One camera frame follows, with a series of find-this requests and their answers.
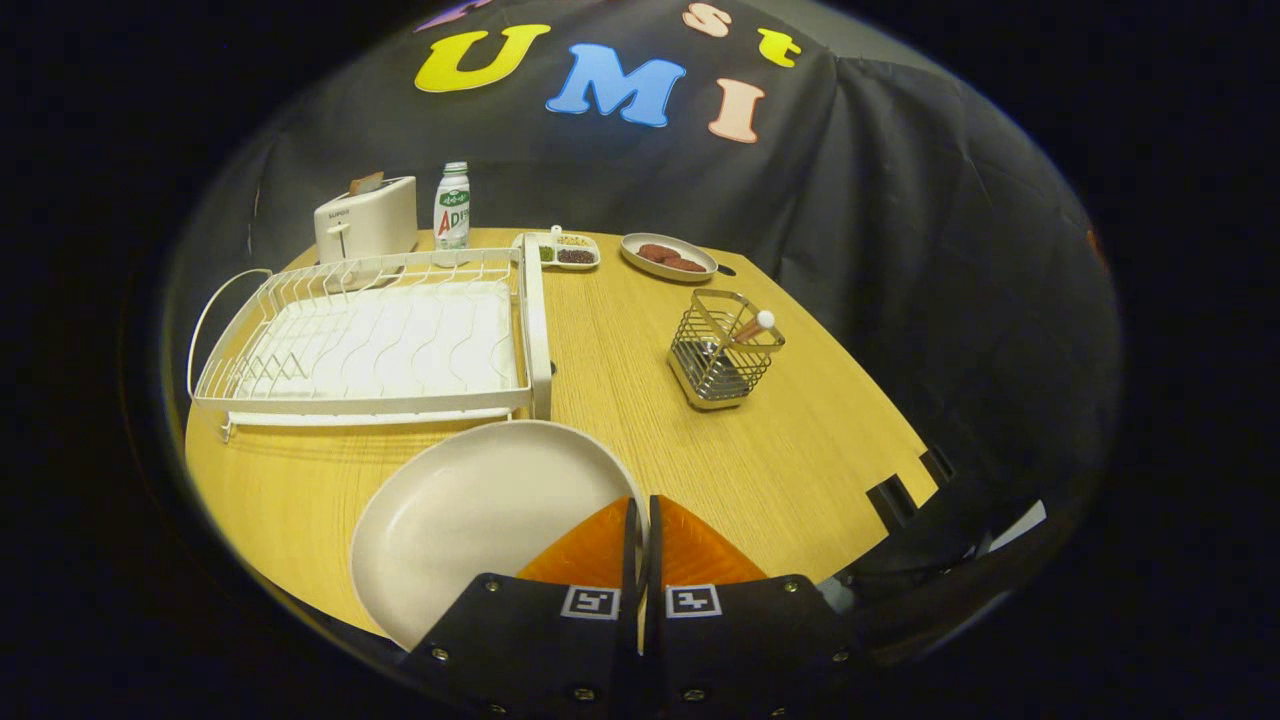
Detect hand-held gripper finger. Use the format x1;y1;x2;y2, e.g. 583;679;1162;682
648;494;861;720
405;497;646;720

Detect small oval plate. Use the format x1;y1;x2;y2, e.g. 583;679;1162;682
620;232;719;283

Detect spoon with white ball handle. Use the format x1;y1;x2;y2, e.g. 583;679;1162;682
695;310;776;361

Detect white divided dish with grains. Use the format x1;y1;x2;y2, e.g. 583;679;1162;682
512;226;601;272

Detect white wire dish rack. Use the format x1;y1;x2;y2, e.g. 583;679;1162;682
187;235;554;443

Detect beige round plate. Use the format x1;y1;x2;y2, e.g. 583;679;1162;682
350;420;649;651

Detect white toaster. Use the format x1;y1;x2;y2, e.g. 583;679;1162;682
314;176;419;265

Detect metal wire basket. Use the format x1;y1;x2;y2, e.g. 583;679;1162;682
667;289;786;411

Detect black backdrop cloth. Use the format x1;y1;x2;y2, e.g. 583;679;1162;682
165;0;1121;601

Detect white green label bottle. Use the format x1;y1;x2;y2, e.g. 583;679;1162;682
433;162;471;250

